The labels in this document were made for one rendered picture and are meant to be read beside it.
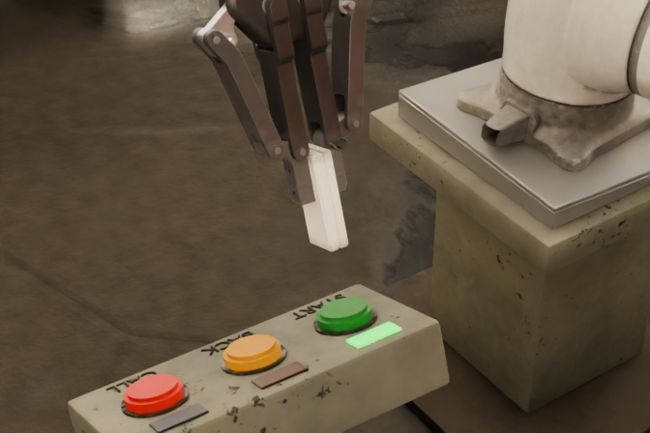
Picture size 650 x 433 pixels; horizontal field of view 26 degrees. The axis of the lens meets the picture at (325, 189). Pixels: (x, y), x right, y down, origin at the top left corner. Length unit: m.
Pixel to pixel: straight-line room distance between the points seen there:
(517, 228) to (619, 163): 0.15
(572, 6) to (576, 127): 0.15
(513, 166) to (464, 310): 0.29
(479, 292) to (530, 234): 0.25
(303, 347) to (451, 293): 0.83
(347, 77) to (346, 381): 0.20
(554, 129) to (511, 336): 0.29
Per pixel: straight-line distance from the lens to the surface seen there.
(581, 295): 1.70
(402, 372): 0.97
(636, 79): 1.51
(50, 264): 2.05
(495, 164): 1.55
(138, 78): 2.45
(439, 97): 1.66
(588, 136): 1.59
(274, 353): 0.96
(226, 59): 0.90
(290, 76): 0.93
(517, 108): 1.59
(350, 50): 0.95
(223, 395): 0.93
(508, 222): 1.53
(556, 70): 1.55
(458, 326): 1.81
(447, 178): 1.60
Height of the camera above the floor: 1.26
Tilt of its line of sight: 36 degrees down
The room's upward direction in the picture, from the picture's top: straight up
